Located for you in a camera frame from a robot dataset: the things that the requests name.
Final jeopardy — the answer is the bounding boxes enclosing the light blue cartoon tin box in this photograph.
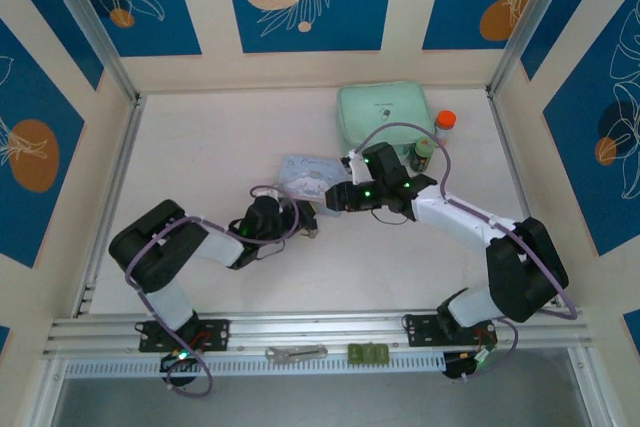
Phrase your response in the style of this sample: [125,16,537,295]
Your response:
[277,153,351,217]

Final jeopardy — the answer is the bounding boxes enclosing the mint green zipper pouch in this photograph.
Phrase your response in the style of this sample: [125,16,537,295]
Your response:
[335,79,435,163]

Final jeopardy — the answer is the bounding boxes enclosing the orange lid small bottle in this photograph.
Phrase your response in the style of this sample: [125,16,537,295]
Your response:
[433,110,457,146]

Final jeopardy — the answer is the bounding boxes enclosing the silver metal wrench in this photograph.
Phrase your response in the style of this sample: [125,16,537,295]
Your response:
[264,344,329,364]

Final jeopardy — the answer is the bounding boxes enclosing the black left base electronics board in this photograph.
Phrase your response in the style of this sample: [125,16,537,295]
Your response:
[158,350,201,389]

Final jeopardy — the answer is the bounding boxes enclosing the black base electronics board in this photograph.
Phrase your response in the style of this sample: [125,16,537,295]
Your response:
[158,350,201,389]
[442,350,494,382]

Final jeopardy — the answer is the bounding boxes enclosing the black right base electronics board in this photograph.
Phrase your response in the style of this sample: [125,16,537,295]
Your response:
[442,350,494,382]

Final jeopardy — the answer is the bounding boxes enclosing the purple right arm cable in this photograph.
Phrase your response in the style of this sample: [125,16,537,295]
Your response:
[349,121,579,383]

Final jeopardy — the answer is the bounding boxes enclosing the aluminium mounting rail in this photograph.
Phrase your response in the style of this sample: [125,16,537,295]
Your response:
[42,309,586,359]

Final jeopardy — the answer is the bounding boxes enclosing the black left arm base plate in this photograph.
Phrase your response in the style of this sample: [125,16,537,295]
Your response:
[138,319,231,354]

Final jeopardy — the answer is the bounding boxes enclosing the aluminium table side rail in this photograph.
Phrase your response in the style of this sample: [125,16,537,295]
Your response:
[487,89,564,308]
[72,91,146,318]

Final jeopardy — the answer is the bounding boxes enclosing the white slotted cable duct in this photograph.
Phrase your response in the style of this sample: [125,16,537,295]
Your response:
[64,352,446,379]

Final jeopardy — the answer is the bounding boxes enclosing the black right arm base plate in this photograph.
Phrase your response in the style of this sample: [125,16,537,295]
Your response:
[403,314,496,348]

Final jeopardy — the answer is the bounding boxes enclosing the aluminium frame post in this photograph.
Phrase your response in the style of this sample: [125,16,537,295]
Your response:
[487,0,576,98]
[37,0,142,104]

